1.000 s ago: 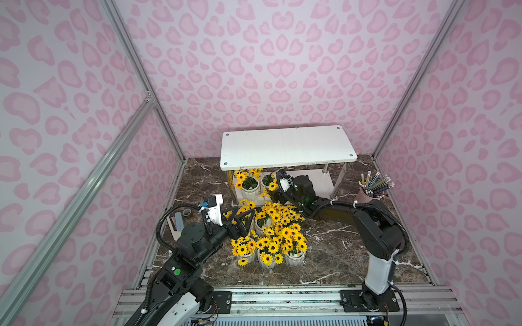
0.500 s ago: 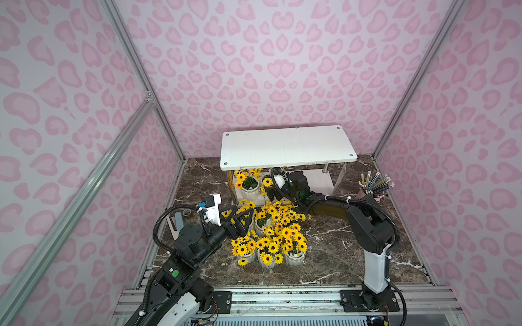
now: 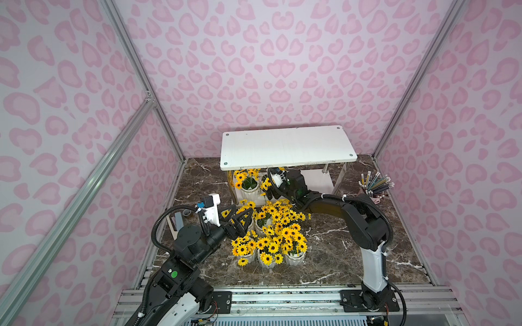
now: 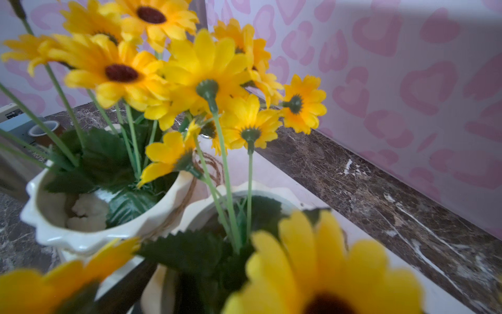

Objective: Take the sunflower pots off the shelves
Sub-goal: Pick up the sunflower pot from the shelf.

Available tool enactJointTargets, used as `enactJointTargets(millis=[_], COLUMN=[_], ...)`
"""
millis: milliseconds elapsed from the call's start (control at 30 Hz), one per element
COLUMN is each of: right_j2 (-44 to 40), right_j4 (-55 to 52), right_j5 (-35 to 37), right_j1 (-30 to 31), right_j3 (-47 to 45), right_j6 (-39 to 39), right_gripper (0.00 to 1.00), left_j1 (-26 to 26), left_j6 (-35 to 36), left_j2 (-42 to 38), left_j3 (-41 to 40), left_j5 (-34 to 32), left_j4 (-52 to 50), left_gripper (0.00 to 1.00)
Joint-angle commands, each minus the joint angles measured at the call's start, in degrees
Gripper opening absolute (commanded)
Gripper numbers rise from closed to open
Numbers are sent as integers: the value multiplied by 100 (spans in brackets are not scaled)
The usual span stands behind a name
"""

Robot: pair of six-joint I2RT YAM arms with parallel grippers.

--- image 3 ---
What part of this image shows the sunflower pot bottom second-left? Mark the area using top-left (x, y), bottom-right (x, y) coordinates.
top-left (260, 175), bottom-right (273, 199)

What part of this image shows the sunflower pot second-left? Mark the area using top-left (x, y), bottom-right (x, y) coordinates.
top-left (271, 199), bottom-right (311, 227)
top-left (260, 175), bottom-right (273, 199)

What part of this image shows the sunflower pot top second-left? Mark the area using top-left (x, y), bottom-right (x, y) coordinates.
top-left (271, 199), bottom-right (311, 227)

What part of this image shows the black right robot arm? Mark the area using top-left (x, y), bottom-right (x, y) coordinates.
top-left (266, 168), bottom-right (407, 319)

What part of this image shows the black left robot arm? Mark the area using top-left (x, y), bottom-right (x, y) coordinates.
top-left (126, 204), bottom-right (254, 325)

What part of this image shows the white two-tier shelf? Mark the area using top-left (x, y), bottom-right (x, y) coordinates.
top-left (220, 125), bottom-right (358, 203)

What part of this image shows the pink pencil cup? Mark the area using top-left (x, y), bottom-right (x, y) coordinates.
top-left (358, 171), bottom-right (395, 204)

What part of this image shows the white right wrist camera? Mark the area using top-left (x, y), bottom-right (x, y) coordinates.
top-left (269, 172), bottom-right (284, 188)

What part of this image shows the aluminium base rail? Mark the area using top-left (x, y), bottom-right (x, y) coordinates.
top-left (109, 284), bottom-right (470, 326)

